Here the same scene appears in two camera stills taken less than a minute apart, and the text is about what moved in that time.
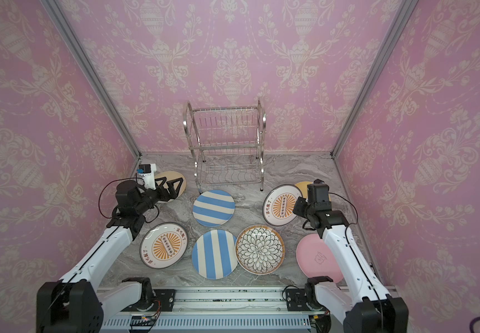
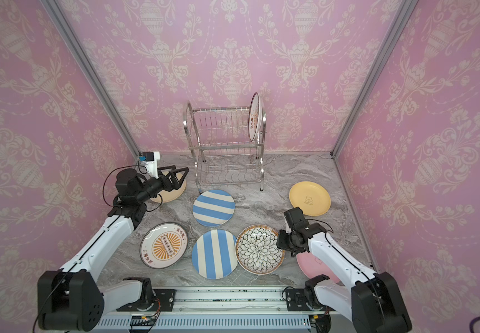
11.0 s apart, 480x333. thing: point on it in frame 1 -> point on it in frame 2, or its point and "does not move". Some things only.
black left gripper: x=173 y=195 -> x=172 y=180
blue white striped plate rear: x=213 y=208 does not move
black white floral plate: x=260 y=250 does not move
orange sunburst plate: x=164 y=245 does not move
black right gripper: x=300 y=208 -> x=284 y=241
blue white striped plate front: x=214 y=254 does not move
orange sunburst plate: x=279 y=204 -> x=255 y=117
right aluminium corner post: x=402 y=16 does not move
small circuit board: x=141 y=320 does not move
